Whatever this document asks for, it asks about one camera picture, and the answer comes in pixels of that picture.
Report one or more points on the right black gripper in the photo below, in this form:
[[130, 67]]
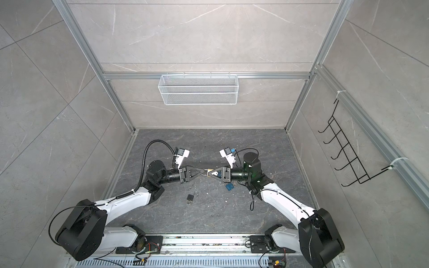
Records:
[[225, 179]]

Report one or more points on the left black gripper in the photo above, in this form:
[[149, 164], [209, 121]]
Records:
[[184, 173]]

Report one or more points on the brass padlock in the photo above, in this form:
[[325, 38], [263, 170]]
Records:
[[211, 173]]

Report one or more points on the teal blue padlock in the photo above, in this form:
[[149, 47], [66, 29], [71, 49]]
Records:
[[229, 186]]

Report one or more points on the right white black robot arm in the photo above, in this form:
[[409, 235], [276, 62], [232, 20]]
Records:
[[315, 235]]

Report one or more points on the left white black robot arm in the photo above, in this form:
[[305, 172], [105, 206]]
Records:
[[85, 230]]

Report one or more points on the black padlock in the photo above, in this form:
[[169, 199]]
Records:
[[190, 199]]

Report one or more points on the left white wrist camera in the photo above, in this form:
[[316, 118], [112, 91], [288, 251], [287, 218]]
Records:
[[179, 155]]

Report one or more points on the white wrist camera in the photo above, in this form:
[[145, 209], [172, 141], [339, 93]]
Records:
[[227, 153], [179, 155]]

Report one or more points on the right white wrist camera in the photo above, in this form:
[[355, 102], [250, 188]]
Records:
[[227, 153]]

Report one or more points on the aluminium mounting rail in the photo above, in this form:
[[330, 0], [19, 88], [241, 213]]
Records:
[[219, 243]]

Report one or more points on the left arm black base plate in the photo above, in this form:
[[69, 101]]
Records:
[[150, 244]]

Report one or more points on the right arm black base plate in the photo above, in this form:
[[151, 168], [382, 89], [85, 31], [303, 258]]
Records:
[[259, 244]]

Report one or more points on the white wire mesh basket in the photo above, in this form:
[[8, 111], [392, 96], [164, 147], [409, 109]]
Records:
[[199, 89]]

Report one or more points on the white slotted cable duct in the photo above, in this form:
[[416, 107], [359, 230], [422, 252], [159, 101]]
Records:
[[178, 262]]

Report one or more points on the black wire hook rack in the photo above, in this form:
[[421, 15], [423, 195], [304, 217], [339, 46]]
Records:
[[353, 161]]

